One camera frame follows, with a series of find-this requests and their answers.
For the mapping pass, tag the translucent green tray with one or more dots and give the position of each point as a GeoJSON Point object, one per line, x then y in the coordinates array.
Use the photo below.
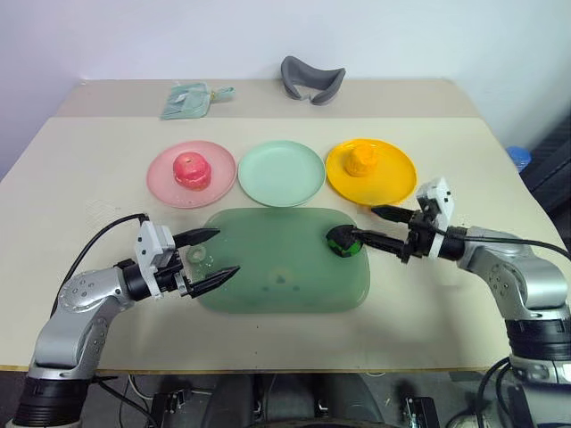
{"type": "Point", "coordinates": [285, 263]}

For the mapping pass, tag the black ribbed case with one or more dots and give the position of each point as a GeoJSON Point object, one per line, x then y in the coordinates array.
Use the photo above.
{"type": "Point", "coordinates": [551, 165]}

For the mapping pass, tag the dark rounded shape under table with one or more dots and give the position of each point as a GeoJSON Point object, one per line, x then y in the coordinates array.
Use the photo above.
{"type": "Point", "coordinates": [294, 401]}

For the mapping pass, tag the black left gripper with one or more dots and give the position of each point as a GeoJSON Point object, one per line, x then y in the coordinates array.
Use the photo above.
{"type": "Point", "coordinates": [171, 278]}

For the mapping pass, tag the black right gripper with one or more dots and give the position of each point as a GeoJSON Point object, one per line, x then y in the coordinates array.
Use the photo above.
{"type": "Point", "coordinates": [419, 238]}

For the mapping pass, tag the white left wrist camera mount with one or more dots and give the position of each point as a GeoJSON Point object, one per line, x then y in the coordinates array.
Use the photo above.
{"type": "Point", "coordinates": [154, 243]}

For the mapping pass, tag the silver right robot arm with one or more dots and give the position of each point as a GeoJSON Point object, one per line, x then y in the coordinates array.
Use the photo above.
{"type": "Point", "coordinates": [526, 276]}

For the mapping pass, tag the black box under table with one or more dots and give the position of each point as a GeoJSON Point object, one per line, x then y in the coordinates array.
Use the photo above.
{"type": "Point", "coordinates": [171, 408]}
{"type": "Point", "coordinates": [421, 412]}

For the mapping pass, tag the yellow plate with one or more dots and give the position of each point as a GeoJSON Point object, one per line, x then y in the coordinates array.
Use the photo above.
{"type": "Point", "coordinates": [392, 178]}

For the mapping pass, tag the green and black toy item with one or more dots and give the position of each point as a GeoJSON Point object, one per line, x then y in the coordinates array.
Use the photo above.
{"type": "Point", "coordinates": [341, 243]}

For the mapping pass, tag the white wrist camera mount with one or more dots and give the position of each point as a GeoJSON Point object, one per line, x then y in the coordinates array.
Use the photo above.
{"type": "Point", "coordinates": [439, 198]}
{"type": "Point", "coordinates": [154, 243]}

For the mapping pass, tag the orange toy item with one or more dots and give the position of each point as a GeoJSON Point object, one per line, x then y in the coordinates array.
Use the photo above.
{"type": "Point", "coordinates": [360, 162]}

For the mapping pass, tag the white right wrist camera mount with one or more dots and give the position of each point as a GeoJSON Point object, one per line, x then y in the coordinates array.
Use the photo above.
{"type": "Point", "coordinates": [439, 198]}

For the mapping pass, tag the blue bottle cap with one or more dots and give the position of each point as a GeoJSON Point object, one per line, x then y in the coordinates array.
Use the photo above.
{"type": "Point", "coordinates": [519, 156]}

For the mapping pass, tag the mint green fabric pouch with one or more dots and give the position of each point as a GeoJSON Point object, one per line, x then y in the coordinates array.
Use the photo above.
{"type": "Point", "coordinates": [187, 102]}

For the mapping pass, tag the red toy item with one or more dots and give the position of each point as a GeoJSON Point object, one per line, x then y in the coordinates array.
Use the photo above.
{"type": "Point", "coordinates": [192, 171]}

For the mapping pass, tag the grey headset face pad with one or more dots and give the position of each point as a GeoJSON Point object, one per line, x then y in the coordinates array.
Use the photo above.
{"type": "Point", "coordinates": [312, 78]}

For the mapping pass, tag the pink plate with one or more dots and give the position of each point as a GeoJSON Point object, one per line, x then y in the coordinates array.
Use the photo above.
{"type": "Point", "coordinates": [220, 171]}

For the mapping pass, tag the mint green plate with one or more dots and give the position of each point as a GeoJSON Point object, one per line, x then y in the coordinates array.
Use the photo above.
{"type": "Point", "coordinates": [281, 174]}

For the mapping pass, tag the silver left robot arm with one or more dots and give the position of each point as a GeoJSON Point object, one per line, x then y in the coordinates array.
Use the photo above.
{"type": "Point", "coordinates": [85, 303]}

